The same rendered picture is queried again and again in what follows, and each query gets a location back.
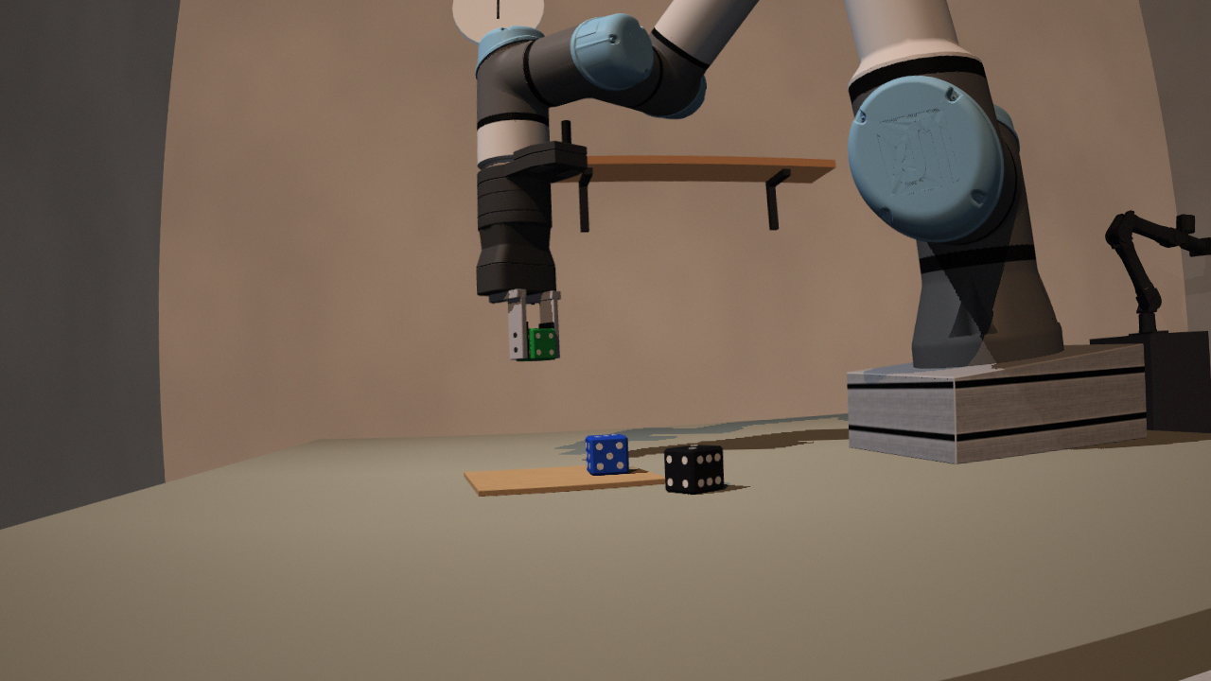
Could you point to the tan flat mat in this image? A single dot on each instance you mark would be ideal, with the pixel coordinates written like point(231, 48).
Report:
point(554, 479)

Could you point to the green die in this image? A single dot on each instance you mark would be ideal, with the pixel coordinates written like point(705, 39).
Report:
point(541, 344)

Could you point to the blue die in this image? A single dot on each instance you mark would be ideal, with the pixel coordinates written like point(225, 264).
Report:
point(607, 454)

